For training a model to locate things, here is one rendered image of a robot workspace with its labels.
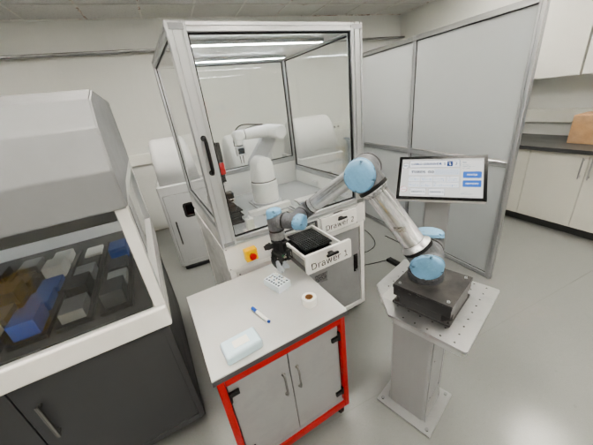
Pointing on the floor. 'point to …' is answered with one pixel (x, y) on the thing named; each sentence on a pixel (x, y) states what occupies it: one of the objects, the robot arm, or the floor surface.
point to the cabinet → (351, 289)
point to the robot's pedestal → (415, 379)
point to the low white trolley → (274, 355)
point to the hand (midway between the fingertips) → (281, 270)
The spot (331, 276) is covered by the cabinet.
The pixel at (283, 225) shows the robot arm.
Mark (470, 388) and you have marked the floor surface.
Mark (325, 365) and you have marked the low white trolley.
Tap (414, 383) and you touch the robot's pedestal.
